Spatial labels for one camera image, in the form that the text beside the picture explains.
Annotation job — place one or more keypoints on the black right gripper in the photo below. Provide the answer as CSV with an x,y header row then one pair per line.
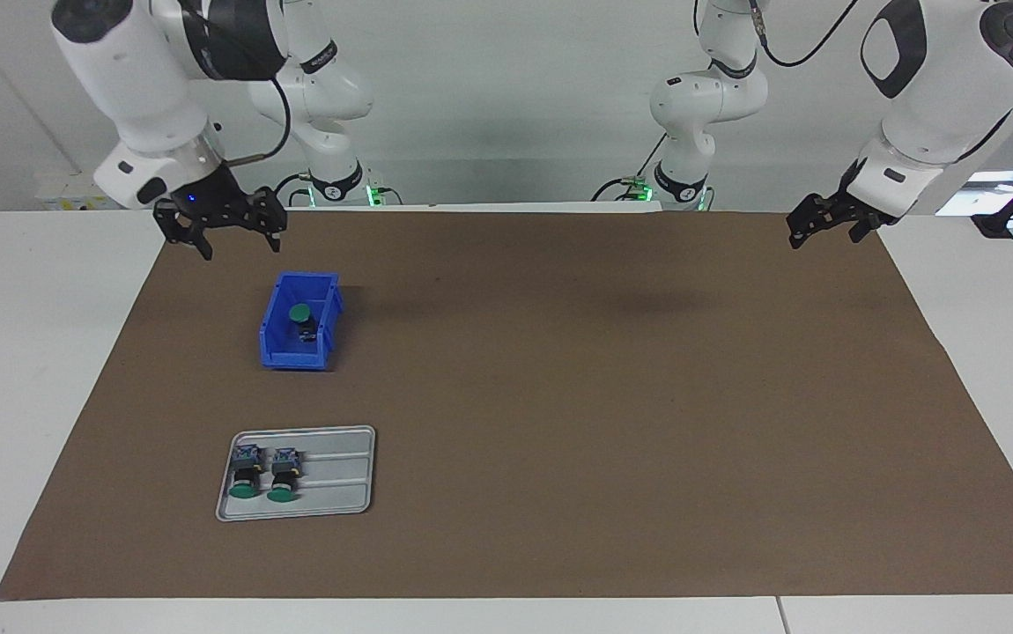
x,y
203,198

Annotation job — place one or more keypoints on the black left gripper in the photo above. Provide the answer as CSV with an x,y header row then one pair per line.
x,y
854,207

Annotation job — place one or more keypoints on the green push button switch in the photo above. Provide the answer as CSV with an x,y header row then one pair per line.
x,y
247,471
284,474
299,313

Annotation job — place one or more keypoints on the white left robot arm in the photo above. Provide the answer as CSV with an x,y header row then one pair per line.
x,y
938,88

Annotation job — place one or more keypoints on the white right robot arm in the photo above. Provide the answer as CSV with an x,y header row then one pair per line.
x,y
145,79

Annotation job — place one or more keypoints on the white background object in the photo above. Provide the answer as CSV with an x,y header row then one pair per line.
x,y
987,189

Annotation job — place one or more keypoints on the blue plastic bin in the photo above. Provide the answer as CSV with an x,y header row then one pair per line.
x,y
299,359

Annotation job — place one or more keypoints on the pale yellow box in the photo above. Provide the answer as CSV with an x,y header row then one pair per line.
x,y
62,189

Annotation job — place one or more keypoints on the grey metal tray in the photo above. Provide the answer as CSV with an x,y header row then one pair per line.
x,y
357,506

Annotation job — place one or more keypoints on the brown table mat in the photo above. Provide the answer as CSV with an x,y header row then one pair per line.
x,y
559,440

